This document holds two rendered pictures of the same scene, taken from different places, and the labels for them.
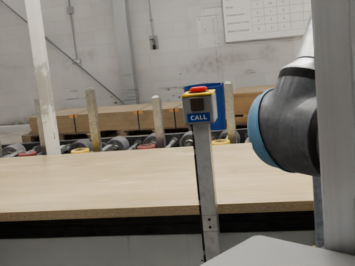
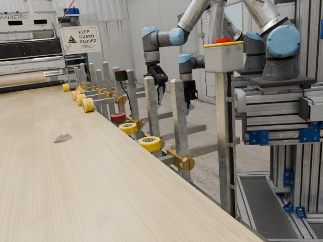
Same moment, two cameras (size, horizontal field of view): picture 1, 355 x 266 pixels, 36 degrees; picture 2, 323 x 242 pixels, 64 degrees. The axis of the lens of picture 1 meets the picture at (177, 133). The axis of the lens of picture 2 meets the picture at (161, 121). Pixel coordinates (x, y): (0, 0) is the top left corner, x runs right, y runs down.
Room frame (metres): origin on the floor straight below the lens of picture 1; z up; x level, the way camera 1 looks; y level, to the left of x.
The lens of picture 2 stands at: (1.78, 0.38, 1.22)
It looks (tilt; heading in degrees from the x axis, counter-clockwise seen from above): 15 degrees down; 234
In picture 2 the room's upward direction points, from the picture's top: 6 degrees counter-clockwise
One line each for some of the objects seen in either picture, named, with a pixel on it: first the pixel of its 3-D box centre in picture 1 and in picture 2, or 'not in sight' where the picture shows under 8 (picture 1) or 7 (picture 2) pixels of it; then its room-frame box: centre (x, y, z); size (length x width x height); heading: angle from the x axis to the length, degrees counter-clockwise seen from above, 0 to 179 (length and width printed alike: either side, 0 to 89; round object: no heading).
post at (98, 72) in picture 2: not in sight; (103, 99); (0.95, -1.54, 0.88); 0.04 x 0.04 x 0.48; 79
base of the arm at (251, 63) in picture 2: not in sight; (255, 61); (0.29, -0.60, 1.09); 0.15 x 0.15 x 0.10
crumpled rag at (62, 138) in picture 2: not in sight; (61, 136); (1.52, -0.70, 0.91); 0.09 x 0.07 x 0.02; 23
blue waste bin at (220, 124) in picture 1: (207, 111); not in sight; (7.04, -0.42, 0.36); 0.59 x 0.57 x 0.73; 165
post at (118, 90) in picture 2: not in sight; (121, 105); (1.05, -1.05, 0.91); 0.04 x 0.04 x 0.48; 79
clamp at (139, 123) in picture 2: not in sight; (134, 122); (1.10, -0.83, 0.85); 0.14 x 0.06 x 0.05; 79
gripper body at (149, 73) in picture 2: not in sight; (153, 73); (1.05, -0.66, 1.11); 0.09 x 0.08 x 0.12; 79
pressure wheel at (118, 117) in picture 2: not in sight; (118, 123); (1.17, -0.86, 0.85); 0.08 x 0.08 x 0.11
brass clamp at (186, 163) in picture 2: not in sight; (180, 158); (1.19, -0.33, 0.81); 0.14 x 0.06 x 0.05; 79
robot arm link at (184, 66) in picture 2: not in sight; (185, 63); (0.73, -0.77, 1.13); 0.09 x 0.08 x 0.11; 175
